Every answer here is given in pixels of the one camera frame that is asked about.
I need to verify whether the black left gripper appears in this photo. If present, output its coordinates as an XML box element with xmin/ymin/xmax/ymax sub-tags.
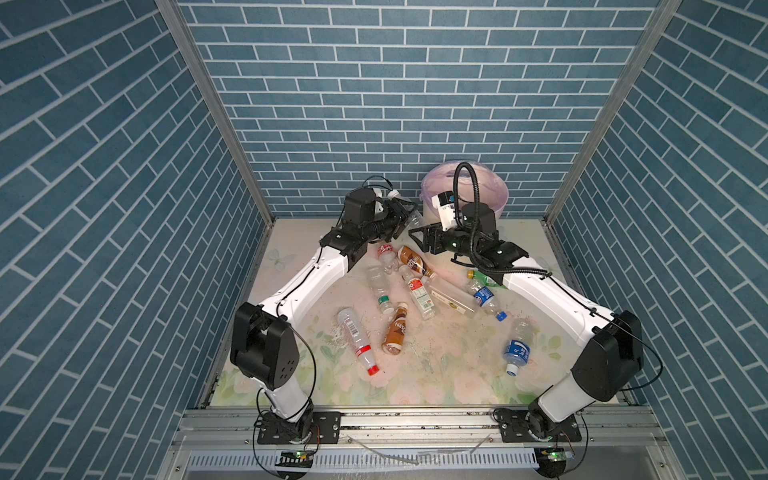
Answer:
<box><xmin>358</xmin><ymin>196</ymin><xmax>417</xmax><ymax>244</ymax></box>

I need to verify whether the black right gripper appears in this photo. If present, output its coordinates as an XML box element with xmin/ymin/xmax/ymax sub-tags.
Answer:
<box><xmin>410</xmin><ymin>220</ymin><xmax>481</xmax><ymax>261</ymax></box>

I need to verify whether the white bin with pink liner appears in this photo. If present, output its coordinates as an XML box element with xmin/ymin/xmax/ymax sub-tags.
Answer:
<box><xmin>419</xmin><ymin>159</ymin><xmax>510</xmax><ymax>220</ymax></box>

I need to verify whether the clear bottle white cap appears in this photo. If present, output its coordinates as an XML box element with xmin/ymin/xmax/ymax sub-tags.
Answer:
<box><xmin>405</xmin><ymin>209</ymin><xmax>426</xmax><ymax>231</ymax></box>

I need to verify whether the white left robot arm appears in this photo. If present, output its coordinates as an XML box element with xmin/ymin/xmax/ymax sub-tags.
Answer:
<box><xmin>229</xmin><ymin>187</ymin><xmax>416</xmax><ymax>424</ymax></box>

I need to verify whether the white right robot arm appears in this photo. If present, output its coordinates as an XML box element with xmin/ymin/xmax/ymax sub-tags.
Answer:
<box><xmin>408</xmin><ymin>203</ymin><xmax>644</xmax><ymax>437</ymax></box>

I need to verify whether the green soda bottle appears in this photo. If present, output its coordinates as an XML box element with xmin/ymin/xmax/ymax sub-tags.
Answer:
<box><xmin>467</xmin><ymin>270</ymin><xmax>503</xmax><ymax>288</ymax></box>

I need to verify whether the clear bottle blue cap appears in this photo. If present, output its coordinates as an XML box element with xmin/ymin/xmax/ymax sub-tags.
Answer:
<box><xmin>467</xmin><ymin>280</ymin><xmax>508</xmax><ymax>322</ymax></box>

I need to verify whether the clear bottle green cap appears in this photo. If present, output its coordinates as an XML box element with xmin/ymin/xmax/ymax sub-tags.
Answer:
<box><xmin>366</xmin><ymin>265</ymin><xmax>395</xmax><ymax>316</ymax></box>

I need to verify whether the brown drink bottle upper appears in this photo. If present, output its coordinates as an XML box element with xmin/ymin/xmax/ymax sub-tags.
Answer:
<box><xmin>397</xmin><ymin>245</ymin><xmax>437</xmax><ymax>280</ymax></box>

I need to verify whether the brown drink bottle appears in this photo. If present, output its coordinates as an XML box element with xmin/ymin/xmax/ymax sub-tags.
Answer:
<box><xmin>397</xmin><ymin>245</ymin><xmax>437</xmax><ymax>280</ymax></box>
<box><xmin>382</xmin><ymin>302</ymin><xmax>408</xmax><ymax>356</ymax></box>

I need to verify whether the frosted clear tall bottle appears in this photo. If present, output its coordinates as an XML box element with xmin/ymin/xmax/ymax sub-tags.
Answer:
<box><xmin>427</xmin><ymin>276</ymin><xmax>478</xmax><ymax>317</ymax></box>

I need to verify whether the clear bottle red white label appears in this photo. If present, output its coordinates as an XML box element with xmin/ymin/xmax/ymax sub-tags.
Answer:
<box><xmin>398</xmin><ymin>265</ymin><xmax>436</xmax><ymax>320</ymax></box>

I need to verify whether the water bottle blue label white cap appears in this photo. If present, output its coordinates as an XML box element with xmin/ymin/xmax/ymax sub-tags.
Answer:
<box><xmin>503</xmin><ymin>318</ymin><xmax>536</xmax><ymax>377</ymax></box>

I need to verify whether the brown drink bottle lower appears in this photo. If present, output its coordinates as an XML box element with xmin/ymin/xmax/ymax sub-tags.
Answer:
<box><xmin>382</xmin><ymin>302</ymin><xmax>408</xmax><ymax>356</ymax></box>

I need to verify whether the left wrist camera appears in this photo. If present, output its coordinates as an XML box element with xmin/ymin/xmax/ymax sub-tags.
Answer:
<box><xmin>373</xmin><ymin>187</ymin><xmax>401</xmax><ymax>203</ymax></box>

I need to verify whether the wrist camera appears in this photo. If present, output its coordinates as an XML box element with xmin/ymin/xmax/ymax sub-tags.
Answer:
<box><xmin>431</xmin><ymin>191</ymin><xmax>457</xmax><ymax>231</ymax></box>
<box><xmin>373</xmin><ymin>187</ymin><xmax>401</xmax><ymax>203</ymax></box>

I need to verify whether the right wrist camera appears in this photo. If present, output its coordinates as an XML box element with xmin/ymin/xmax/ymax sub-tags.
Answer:
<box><xmin>431</xmin><ymin>191</ymin><xmax>457</xmax><ymax>231</ymax></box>

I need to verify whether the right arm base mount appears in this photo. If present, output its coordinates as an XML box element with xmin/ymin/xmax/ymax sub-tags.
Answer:
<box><xmin>491</xmin><ymin>407</ymin><xmax>583</xmax><ymax>443</ymax></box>

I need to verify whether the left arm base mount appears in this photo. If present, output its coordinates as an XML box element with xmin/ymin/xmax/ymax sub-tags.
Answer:
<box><xmin>255</xmin><ymin>410</ymin><xmax>342</xmax><ymax>445</ymax></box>

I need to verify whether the aluminium front rail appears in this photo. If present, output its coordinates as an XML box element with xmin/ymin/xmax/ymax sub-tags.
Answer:
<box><xmin>171</xmin><ymin>404</ymin><xmax>668</xmax><ymax>450</ymax></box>

